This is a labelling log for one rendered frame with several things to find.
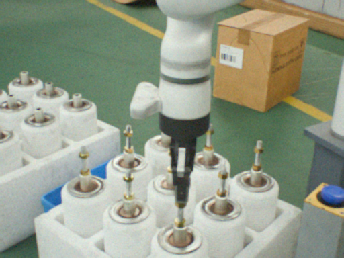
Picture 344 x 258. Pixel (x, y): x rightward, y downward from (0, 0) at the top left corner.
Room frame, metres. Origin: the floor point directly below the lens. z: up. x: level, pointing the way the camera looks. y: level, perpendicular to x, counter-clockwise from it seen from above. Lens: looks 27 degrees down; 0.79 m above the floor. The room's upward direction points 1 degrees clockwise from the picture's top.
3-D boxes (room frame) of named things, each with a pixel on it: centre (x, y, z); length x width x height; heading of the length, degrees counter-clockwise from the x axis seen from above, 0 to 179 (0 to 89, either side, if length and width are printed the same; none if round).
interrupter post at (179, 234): (0.65, -0.02, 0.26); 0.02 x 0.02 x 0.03
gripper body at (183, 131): (0.65, -0.02, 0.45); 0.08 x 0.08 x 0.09
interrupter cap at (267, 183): (0.83, -0.17, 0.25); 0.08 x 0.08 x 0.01
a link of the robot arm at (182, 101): (0.65, 0.00, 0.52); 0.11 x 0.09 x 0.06; 86
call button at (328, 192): (0.69, -0.27, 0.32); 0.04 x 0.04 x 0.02
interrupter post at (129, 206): (0.73, 0.07, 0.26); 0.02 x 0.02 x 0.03
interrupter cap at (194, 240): (0.65, -0.02, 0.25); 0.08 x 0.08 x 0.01
